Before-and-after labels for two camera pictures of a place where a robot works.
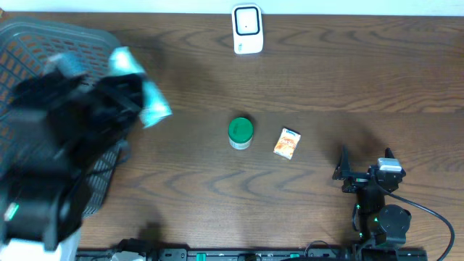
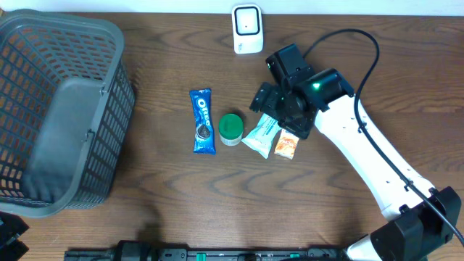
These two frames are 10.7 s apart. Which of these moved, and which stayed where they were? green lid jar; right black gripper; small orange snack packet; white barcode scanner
Moved: green lid jar; right black gripper
Stayed: small orange snack packet; white barcode scanner
